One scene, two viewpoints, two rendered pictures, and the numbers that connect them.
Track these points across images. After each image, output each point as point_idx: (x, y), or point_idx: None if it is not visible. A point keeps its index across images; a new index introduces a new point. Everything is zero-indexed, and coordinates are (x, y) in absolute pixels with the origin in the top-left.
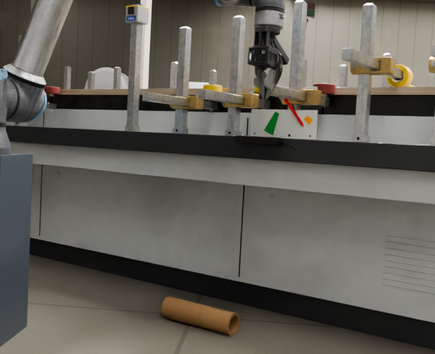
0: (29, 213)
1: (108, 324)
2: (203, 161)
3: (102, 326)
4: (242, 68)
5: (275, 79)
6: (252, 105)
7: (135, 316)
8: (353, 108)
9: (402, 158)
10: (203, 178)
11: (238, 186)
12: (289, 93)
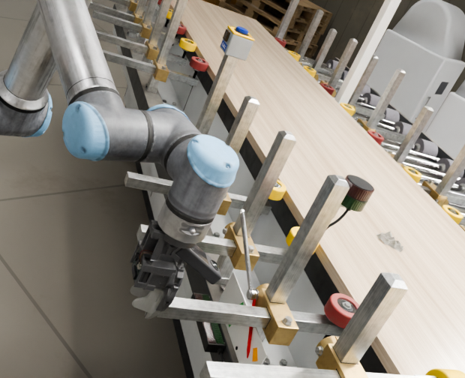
0: None
1: (25, 373)
2: None
3: (16, 373)
4: (262, 205)
5: (158, 306)
6: (236, 268)
7: (68, 376)
8: (367, 369)
9: None
10: (187, 293)
11: None
12: (214, 317)
